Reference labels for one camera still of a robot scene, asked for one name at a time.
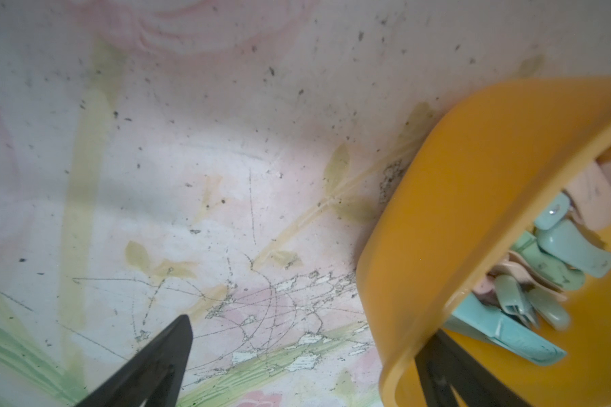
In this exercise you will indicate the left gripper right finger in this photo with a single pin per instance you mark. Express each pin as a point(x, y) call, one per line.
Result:
point(448, 373)

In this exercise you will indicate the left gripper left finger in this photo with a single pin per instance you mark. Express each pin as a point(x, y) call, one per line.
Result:
point(154, 376)

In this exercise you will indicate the yellow plastic storage box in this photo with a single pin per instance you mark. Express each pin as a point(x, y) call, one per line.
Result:
point(462, 221)

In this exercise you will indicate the teal fruit knife in box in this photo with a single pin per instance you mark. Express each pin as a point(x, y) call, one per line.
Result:
point(490, 325)

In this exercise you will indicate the light teal folding knife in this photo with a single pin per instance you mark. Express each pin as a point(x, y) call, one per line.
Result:
point(557, 235)

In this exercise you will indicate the floral pink table mat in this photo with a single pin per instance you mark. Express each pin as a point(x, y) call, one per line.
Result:
point(227, 160)

